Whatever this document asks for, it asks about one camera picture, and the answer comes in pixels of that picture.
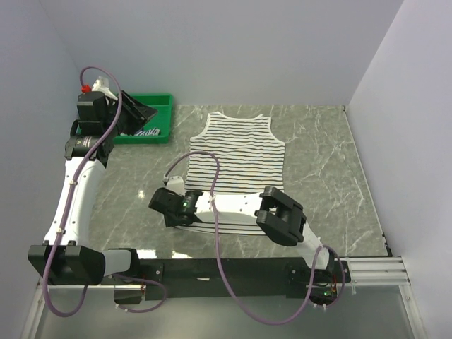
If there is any navy white striped tank top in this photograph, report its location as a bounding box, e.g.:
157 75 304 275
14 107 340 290
134 127 160 136

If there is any aluminium rail frame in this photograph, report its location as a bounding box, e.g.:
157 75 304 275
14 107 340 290
41 243 410 338

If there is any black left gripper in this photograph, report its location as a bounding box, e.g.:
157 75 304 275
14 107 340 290
102 90 158 138

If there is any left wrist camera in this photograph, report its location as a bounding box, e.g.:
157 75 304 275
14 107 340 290
81 76 118 100

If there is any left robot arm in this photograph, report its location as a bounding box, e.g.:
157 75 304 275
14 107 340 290
28 90 158 285

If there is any green plastic bin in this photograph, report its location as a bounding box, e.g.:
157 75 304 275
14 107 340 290
114 93 173 145

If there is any black base beam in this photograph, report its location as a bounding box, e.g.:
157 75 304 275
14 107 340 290
98 256 354 308

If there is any black white striped tank top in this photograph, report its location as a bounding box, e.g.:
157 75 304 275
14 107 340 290
184 112 285 236

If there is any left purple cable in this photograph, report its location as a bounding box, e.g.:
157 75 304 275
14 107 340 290
41 65 167 317

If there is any purple cable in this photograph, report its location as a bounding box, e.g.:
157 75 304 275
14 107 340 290
41 65 167 317
164 150 346 325

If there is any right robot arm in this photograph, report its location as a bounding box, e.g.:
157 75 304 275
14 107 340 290
148 186 335 282

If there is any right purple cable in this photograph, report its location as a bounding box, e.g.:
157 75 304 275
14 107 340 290
164 150 346 325

